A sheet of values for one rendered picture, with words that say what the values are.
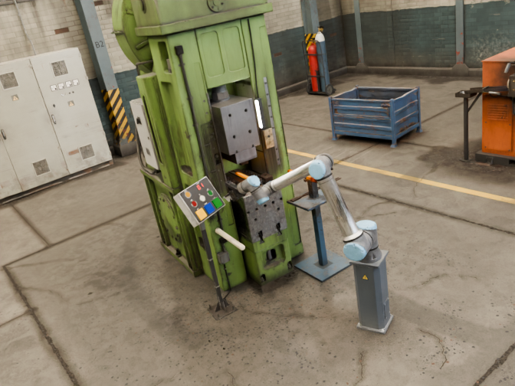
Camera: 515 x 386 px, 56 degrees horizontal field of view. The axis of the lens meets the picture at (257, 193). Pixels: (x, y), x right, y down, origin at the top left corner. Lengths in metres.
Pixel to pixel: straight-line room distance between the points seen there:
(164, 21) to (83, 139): 5.44
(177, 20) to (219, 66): 0.50
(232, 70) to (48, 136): 5.26
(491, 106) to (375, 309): 3.54
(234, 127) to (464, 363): 2.39
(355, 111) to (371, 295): 4.47
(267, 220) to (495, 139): 3.41
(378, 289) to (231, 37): 2.26
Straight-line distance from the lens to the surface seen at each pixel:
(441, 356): 3.71
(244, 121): 4.01
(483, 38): 11.14
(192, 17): 3.89
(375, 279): 3.60
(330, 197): 3.21
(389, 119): 7.38
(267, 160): 4.36
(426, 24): 11.79
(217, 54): 4.02
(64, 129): 8.89
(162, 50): 4.07
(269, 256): 4.52
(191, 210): 3.68
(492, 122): 6.61
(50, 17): 9.48
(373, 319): 3.82
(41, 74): 8.74
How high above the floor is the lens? 2.51
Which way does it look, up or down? 23 degrees down
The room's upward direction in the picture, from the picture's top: 11 degrees counter-clockwise
